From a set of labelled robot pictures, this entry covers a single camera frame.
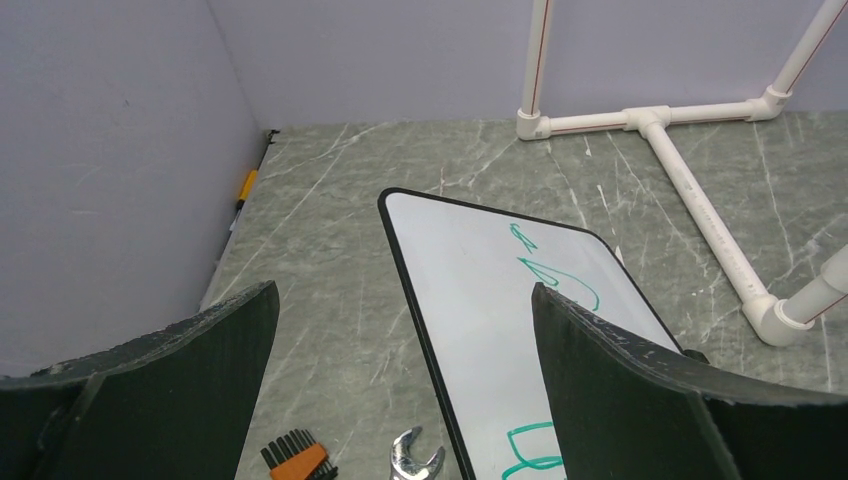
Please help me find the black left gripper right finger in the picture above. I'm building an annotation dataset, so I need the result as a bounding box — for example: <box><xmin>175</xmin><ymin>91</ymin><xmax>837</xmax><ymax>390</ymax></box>
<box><xmin>531</xmin><ymin>284</ymin><xmax>847</xmax><ymax>479</ymax></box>

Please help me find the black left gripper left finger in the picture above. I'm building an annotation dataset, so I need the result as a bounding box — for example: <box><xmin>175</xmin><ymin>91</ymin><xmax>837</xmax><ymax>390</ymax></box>
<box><xmin>1</xmin><ymin>281</ymin><xmax>280</xmax><ymax>479</ymax></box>

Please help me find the black framed whiteboard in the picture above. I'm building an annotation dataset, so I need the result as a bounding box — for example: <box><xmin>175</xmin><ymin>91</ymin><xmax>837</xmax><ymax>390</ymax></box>
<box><xmin>378</xmin><ymin>188</ymin><xmax>680</xmax><ymax>479</ymax></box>

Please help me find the orange black whiteboard eraser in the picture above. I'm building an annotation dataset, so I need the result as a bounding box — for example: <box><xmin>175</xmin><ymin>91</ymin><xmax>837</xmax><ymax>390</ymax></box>
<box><xmin>260</xmin><ymin>429</ymin><xmax>338</xmax><ymax>480</ymax></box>

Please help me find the silver open end wrench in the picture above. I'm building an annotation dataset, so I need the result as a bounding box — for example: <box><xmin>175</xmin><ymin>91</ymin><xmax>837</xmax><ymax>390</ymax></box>
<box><xmin>389</xmin><ymin>425</ymin><xmax>446</xmax><ymax>480</ymax></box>

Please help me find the white pvc pipe frame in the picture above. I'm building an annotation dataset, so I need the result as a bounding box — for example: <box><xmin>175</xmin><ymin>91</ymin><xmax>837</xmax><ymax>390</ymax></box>
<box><xmin>515</xmin><ymin>0</ymin><xmax>848</xmax><ymax>348</ymax></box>

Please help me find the orange yellow pen by wall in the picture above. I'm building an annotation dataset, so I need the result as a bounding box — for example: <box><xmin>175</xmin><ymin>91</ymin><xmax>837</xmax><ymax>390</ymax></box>
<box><xmin>229</xmin><ymin>169</ymin><xmax>258</xmax><ymax>232</ymax></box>

